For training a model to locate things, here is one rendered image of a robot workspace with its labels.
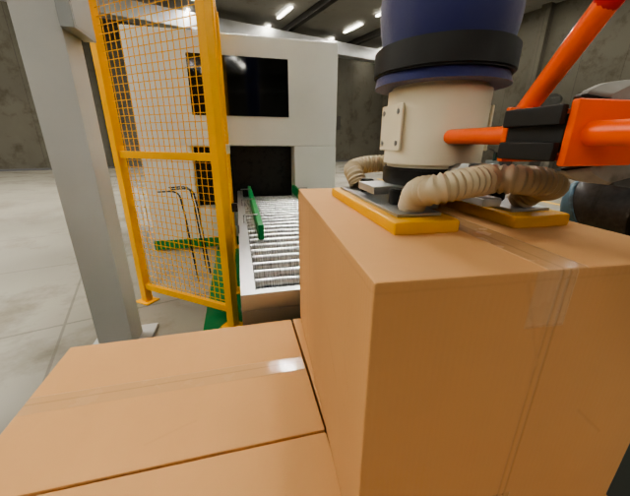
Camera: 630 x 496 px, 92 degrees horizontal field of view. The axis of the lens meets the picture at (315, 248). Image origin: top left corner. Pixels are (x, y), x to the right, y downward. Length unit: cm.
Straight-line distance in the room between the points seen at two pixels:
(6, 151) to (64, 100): 1446
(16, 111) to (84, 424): 1544
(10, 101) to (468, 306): 1599
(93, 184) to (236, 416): 127
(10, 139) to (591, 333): 1609
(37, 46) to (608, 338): 183
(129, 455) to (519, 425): 61
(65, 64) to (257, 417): 149
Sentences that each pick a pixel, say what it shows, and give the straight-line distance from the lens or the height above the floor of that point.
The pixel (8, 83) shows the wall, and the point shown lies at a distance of 1610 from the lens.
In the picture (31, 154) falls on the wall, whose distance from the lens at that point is 1599.
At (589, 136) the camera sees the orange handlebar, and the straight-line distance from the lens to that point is 38.
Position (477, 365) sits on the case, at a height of 84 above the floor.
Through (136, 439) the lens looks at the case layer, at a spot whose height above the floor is 54.
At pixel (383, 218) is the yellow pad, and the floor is 96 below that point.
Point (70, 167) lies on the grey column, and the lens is 171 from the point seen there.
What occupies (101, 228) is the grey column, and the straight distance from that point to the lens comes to 173.
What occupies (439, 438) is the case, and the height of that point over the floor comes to 74.
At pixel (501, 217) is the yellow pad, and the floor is 95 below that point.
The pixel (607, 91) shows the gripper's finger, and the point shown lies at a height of 111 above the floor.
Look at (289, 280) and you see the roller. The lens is 123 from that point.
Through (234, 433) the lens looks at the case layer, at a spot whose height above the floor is 54.
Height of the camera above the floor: 106
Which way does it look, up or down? 19 degrees down
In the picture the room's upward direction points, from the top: straight up
